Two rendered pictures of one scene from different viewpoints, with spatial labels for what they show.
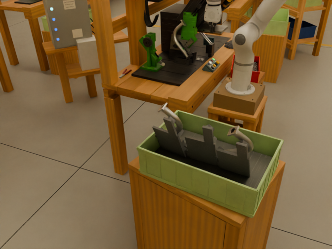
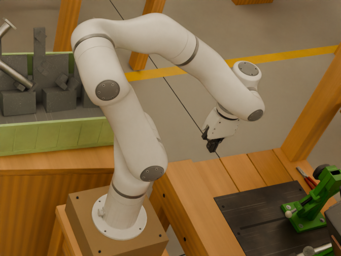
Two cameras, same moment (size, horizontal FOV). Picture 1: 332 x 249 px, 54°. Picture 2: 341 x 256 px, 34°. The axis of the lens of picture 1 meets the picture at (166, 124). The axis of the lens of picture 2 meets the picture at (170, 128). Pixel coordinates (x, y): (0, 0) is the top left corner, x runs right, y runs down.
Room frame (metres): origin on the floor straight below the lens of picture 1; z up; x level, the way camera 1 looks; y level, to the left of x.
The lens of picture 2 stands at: (2.40, -1.58, 2.50)
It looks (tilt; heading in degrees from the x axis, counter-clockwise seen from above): 42 degrees down; 112
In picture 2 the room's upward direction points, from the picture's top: 21 degrees clockwise
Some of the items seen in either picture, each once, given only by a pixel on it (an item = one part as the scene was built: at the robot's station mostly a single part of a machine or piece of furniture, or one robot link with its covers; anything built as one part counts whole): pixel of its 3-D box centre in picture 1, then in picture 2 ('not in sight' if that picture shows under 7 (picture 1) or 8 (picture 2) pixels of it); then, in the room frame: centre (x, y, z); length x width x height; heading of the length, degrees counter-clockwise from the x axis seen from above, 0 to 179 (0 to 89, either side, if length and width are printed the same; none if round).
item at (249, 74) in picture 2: not in sight; (240, 87); (2.05, -0.31, 1.55); 0.09 x 0.08 x 0.13; 146
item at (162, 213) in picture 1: (203, 212); (43, 180); (1.36, -0.21, 0.39); 0.68 x 0.52 x 0.79; 51
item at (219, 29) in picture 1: (202, 27); not in sight; (2.69, -0.32, 1.11); 0.39 x 0.16 x 0.03; 61
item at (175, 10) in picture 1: (178, 28); not in sight; (2.83, -0.13, 1.07); 0.30 x 0.18 x 0.34; 151
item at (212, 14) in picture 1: (213, 12); (223, 121); (2.05, -0.31, 1.41); 0.10 x 0.07 x 0.11; 61
